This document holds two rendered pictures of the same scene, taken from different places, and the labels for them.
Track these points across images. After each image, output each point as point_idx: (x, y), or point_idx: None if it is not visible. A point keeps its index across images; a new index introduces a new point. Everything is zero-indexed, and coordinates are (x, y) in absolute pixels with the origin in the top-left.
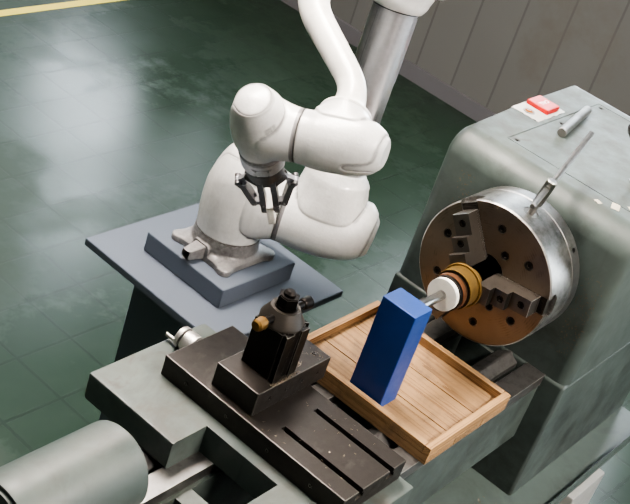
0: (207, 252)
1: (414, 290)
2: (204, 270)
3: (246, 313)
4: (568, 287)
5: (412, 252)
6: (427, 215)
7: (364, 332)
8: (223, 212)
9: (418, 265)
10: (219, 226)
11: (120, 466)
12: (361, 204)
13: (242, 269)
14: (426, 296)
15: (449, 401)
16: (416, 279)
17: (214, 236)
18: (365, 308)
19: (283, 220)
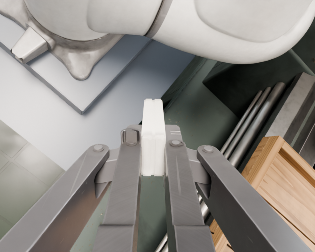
0: (51, 48)
1: (295, 63)
2: (53, 74)
3: (115, 112)
4: None
5: None
6: None
7: (262, 196)
8: (53, 8)
9: None
10: (55, 23)
11: None
12: (312, 1)
13: (105, 55)
14: (307, 73)
15: None
16: (304, 54)
17: (53, 31)
18: (268, 162)
19: (164, 28)
